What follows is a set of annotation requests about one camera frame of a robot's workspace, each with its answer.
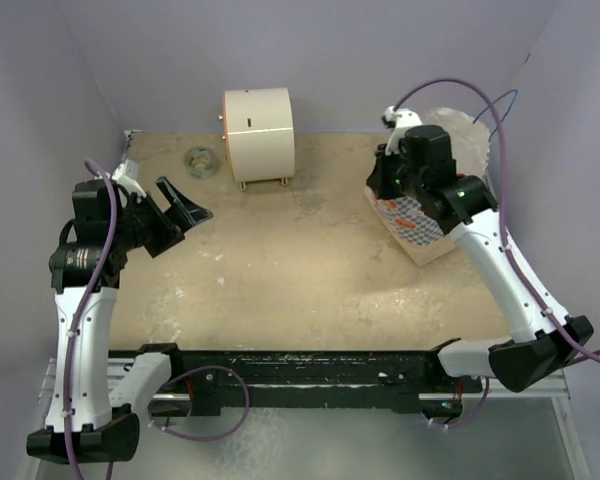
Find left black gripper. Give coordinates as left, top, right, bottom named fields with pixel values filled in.
left=111, top=177, right=211, bottom=256

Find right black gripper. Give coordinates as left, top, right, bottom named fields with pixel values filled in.
left=365, top=142, right=427, bottom=201

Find blue checkered paper bag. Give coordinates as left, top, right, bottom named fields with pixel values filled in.
left=364, top=107, right=497, bottom=267

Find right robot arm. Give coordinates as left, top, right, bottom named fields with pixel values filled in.
left=366, top=125, right=594, bottom=392

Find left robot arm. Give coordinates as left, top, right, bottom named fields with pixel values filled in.
left=26, top=177, right=213, bottom=464

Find clear tape roll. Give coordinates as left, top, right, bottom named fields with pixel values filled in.
left=184, top=146, right=219, bottom=180

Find white cylindrical box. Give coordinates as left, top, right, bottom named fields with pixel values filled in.
left=219, top=88, right=296, bottom=191

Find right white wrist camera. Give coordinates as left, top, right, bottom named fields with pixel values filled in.
left=382, top=106, right=422, bottom=155

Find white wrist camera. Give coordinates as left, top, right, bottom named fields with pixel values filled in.
left=382, top=106, right=422, bottom=155
left=108, top=159, right=146, bottom=198

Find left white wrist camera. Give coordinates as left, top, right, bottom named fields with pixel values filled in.
left=108, top=159, right=146, bottom=198

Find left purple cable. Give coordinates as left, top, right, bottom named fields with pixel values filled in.
left=59, top=159, right=120, bottom=480

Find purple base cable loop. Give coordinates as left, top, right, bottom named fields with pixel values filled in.
left=147, top=365, right=252, bottom=442

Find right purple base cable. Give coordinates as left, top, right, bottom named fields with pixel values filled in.
left=427, top=377, right=491, bottom=431

